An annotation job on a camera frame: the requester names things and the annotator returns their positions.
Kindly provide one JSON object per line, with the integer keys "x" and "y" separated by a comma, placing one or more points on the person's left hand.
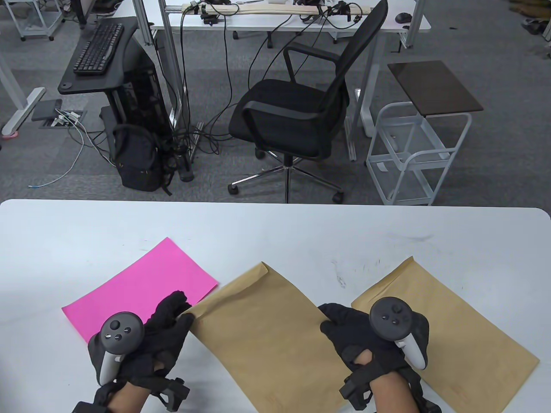
{"x": 163, "y": 340}

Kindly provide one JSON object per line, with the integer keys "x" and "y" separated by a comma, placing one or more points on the person's right hand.
{"x": 348, "y": 340}

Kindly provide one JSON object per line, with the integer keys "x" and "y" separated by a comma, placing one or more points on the pink paper sheet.
{"x": 150, "y": 284}

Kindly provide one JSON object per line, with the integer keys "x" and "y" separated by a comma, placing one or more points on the brown paper envelope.
{"x": 267, "y": 344}
{"x": 465, "y": 340}

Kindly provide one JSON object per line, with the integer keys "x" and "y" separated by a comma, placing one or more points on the person's left forearm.
{"x": 127, "y": 400}

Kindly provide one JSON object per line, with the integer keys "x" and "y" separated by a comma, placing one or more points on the person's right forearm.
{"x": 394, "y": 396}

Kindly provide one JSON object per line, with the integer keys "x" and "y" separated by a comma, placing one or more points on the grey left hand controller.
{"x": 120, "y": 331}

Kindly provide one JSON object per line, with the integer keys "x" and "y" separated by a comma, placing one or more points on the grey hand controller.
{"x": 120, "y": 331}
{"x": 389, "y": 316}

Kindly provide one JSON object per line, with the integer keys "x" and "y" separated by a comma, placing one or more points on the grey right hand controller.
{"x": 389, "y": 316}

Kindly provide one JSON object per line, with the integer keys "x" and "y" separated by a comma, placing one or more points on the white rolling cart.
{"x": 413, "y": 183}

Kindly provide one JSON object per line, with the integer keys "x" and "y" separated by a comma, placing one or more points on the black water bottle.
{"x": 186, "y": 170}

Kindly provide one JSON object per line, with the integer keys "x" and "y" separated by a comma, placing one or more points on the black backpack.
{"x": 137, "y": 163}

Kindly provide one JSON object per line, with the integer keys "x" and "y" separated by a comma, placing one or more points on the black office chair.
{"x": 284, "y": 112}

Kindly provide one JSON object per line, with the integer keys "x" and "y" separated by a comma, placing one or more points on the floor socket box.
{"x": 64, "y": 120}

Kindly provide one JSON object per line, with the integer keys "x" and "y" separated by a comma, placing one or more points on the black computer tower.
{"x": 142, "y": 86}

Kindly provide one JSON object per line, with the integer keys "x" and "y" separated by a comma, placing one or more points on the grey floor plate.
{"x": 46, "y": 109}

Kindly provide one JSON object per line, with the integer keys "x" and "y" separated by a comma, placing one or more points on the dark brown board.
{"x": 434, "y": 88}

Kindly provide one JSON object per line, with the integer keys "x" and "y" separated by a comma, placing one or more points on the black keyboard stand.
{"x": 71, "y": 84}

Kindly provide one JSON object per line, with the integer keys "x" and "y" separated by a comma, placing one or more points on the white desk leg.
{"x": 26, "y": 103}

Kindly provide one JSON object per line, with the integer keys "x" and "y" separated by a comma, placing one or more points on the black keyboard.
{"x": 98, "y": 49}

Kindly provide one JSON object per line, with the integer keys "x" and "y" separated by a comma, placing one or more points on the black computer mouse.
{"x": 403, "y": 17}

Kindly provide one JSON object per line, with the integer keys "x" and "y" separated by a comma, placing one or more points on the white office desk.
{"x": 258, "y": 21}

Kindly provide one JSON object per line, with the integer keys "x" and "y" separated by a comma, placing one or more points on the white wheeled trolley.
{"x": 36, "y": 30}

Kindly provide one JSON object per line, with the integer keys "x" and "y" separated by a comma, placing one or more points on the dark shoe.
{"x": 533, "y": 26}

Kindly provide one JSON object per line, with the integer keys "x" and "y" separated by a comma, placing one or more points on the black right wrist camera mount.
{"x": 357, "y": 389}

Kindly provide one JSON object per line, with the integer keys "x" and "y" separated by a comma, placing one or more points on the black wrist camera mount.
{"x": 357, "y": 389}
{"x": 176, "y": 393}

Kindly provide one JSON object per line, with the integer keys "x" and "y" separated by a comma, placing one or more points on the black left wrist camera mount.
{"x": 176, "y": 393}

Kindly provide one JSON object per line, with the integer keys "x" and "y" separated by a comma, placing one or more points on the aluminium frame post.
{"x": 143, "y": 26}
{"x": 415, "y": 26}
{"x": 171, "y": 51}

